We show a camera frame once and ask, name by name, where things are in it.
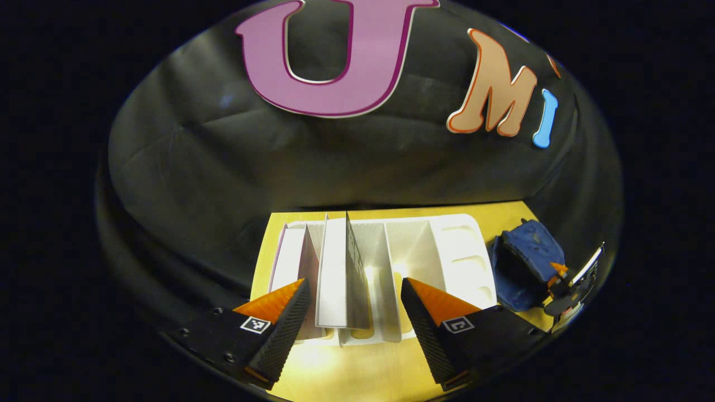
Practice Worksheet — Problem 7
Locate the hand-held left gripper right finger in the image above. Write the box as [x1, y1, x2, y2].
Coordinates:
[401, 277, 545, 391]

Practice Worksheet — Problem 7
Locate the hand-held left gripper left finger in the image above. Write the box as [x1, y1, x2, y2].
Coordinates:
[168, 277, 312, 390]

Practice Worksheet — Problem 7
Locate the blue schoolbag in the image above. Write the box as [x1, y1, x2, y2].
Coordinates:
[492, 219, 566, 312]

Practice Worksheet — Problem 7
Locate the white bookshelf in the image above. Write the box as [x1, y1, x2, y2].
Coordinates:
[268, 214, 498, 347]

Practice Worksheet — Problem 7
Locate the dark portrait cover book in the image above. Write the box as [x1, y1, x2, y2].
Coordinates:
[316, 212, 372, 330]

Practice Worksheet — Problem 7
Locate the black backdrop cloth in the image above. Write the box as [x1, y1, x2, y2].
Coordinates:
[95, 0, 623, 358]

